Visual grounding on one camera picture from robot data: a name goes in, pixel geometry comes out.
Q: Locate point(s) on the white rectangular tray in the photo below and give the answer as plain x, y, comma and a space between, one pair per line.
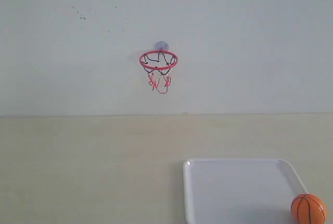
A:
225, 190

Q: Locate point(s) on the small orange basketball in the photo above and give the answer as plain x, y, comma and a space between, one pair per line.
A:
309, 209

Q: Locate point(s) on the clear blue suction cup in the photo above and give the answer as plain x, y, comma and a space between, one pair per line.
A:
161, 46

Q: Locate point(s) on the black and red net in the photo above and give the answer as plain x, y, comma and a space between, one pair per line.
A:
158, 65

